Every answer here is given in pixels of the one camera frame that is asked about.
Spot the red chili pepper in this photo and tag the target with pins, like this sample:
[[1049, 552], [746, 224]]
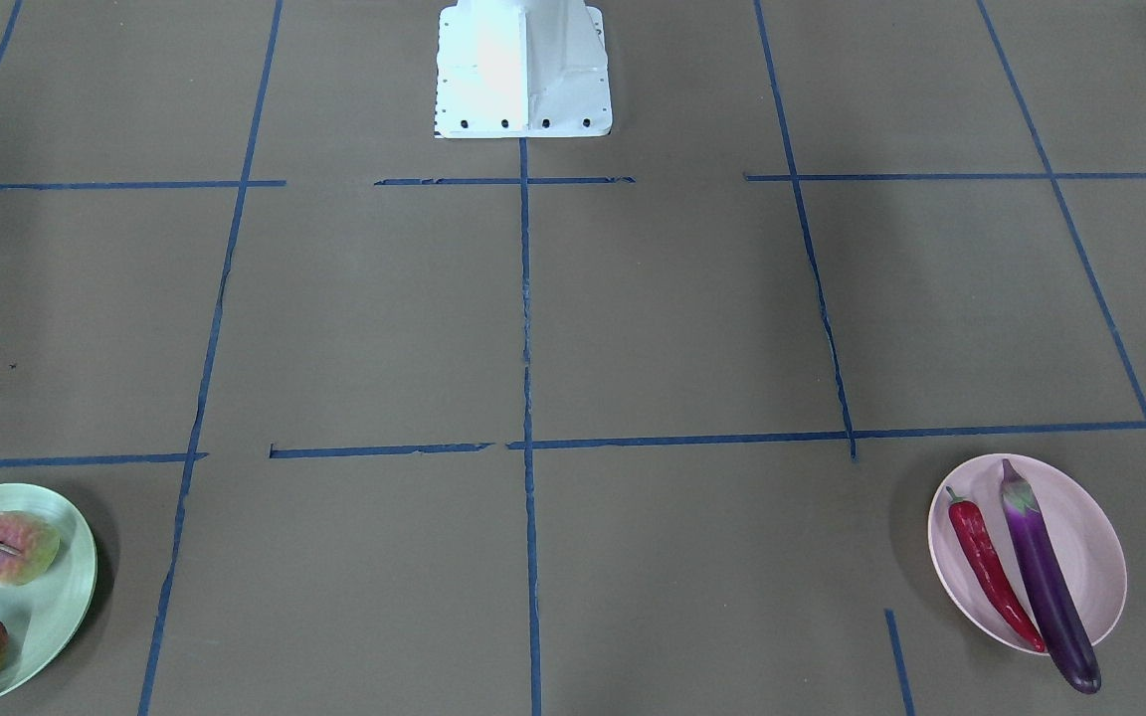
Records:
[[985, 563]]

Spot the light green plate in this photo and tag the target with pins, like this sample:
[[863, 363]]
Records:
[[42, 616]]

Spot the pink peach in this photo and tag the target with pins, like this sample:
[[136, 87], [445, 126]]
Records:
[[28, 546]]

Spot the purple eggplant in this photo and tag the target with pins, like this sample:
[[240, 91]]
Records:
[[1053, 608]]

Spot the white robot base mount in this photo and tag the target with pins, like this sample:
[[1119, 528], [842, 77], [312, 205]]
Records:
[[522, 69]]

